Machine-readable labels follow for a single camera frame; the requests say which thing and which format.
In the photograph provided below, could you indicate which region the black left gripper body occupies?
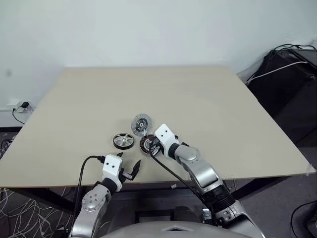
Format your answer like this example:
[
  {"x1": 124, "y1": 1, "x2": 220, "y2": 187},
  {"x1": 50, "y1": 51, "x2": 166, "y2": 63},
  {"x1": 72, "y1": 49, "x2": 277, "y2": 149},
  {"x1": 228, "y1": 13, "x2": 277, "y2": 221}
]
[{"x1": 120, "y1": 167, "x2": 134, "y2": 182}]

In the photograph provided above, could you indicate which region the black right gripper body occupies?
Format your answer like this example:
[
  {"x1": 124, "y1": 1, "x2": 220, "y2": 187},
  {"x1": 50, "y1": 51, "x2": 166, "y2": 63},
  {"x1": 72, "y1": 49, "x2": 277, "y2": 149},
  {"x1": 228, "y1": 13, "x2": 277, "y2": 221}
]
[{"x1": 149, "y1": 138, "x2": 164, "y2": 158}]

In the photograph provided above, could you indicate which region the copper wound motor stator housing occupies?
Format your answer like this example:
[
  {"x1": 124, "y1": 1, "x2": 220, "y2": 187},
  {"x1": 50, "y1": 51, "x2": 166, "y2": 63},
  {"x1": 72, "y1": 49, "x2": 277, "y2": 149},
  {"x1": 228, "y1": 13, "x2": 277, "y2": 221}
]
[{"x1": 139, "y1": 134, "x2": 156, "y2": 156}]

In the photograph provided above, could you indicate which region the silver round motor lid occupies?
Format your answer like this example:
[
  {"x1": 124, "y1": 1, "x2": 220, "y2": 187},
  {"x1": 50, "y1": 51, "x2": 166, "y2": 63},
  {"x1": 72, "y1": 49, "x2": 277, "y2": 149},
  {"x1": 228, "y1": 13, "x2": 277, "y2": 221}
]
[{"x1": 130, "y1": 113, "x2": 154, "y2": 137}]

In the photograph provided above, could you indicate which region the black spoked rotor wheel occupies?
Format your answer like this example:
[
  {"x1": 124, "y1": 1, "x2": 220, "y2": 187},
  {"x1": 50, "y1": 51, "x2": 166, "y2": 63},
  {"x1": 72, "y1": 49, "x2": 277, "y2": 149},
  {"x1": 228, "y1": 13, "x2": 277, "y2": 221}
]
[{"x1": 112, "y1": 132, "x2": 135, "y2": 150}]

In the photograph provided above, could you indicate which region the grey robot torso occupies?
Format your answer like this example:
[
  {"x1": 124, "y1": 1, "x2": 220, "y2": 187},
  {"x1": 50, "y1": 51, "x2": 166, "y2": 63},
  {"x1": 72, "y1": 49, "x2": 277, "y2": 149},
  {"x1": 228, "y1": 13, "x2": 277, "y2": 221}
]
[{"x1": 99, "y1": 221, "x2": 251, "y2": 238}]

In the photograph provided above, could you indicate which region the black equipment case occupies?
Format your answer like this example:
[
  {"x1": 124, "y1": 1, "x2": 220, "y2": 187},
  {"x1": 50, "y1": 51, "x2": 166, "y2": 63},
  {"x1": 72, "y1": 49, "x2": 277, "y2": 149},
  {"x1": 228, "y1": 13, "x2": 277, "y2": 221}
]
[{"x1": 237, "y1": 44, "x2": 317, "y2": 150}]

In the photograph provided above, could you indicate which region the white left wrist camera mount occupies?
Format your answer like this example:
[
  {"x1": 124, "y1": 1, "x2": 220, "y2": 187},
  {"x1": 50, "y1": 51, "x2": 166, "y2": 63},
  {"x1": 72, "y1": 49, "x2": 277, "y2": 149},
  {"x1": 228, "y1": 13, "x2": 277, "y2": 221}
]
[{"x1": 102, "y1": 154, "x2": 124, "y2": 192}]

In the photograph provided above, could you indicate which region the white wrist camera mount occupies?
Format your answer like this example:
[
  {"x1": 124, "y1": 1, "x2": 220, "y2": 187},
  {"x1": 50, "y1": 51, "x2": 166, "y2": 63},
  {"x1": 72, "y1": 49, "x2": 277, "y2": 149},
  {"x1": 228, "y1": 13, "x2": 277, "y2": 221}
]
[
  {"x1": 102, "y1": 154, "x2": 124, "y2": 192},
  {"x1": 154, "y1": 123, "x2": 179, "y2": 160}
]

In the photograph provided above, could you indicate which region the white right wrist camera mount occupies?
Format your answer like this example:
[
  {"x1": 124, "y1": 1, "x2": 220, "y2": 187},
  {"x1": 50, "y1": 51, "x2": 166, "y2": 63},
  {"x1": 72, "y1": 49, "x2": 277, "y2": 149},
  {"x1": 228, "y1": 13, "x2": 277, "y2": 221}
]
[{"x1": 154, "y1": 123, "x2": 179, "y2": 160}]

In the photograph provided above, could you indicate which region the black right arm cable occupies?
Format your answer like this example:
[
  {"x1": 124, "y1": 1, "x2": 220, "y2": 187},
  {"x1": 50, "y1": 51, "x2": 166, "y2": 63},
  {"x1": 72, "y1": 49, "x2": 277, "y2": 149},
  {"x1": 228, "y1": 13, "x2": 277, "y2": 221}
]
[{"x1": 150, "y1": 153, "x2": 214, "y2": 214}]

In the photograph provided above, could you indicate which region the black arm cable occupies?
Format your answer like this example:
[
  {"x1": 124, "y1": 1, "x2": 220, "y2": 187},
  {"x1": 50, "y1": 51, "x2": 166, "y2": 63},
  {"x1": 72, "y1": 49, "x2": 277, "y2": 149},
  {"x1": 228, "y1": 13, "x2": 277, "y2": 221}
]
[
  {"x1": 72, "y1": 155, "x2": 106, "y2": 225},
  {"x1": 150, "y1": 153, "x2": 214, "y2": 214}
]

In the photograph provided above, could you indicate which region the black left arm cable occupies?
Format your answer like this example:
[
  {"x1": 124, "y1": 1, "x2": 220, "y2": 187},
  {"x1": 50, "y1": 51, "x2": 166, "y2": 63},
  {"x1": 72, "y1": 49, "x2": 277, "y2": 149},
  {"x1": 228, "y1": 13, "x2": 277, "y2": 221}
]
[{"x1": 72, "y1": 155, "x2": 106, "y2": 225}]

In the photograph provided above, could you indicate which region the black adapter cable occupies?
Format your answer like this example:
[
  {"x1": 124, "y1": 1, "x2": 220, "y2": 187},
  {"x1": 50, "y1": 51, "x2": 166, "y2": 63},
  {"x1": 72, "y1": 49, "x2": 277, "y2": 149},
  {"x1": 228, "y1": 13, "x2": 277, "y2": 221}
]
[{"x1": 11, "y1": 106, "x2": 28, "y2": 125}]

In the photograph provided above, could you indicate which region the white wall socket strip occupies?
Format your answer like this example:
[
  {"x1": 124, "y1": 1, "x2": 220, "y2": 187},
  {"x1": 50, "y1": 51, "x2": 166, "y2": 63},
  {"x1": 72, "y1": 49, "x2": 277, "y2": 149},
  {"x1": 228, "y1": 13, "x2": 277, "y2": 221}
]
[{"x1": 5, "y1": 99, "x2": 34, "y2": 112}]

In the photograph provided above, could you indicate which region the white cable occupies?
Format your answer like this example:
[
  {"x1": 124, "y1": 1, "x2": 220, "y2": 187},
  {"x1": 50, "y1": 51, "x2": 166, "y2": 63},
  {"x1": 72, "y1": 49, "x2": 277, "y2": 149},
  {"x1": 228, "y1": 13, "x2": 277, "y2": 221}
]
[{"x1": 246, "y1": 60, "x2": 317, "y2": 84}]

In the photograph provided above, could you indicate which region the black floor cable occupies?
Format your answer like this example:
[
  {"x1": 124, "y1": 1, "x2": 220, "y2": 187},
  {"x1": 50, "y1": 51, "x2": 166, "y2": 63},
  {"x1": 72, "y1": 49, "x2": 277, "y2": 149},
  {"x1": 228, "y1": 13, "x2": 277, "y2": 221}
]
[{"x1": 290, "y1": 200, "x2": 317, "y2": 238}]

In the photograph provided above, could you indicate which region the black cable on case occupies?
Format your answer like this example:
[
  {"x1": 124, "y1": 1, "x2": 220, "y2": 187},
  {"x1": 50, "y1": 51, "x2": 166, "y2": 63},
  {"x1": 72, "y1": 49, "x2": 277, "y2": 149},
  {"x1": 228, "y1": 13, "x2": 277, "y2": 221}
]
[{"x1": 272, "y1": 43, "x2": 317, "y2": 52}]

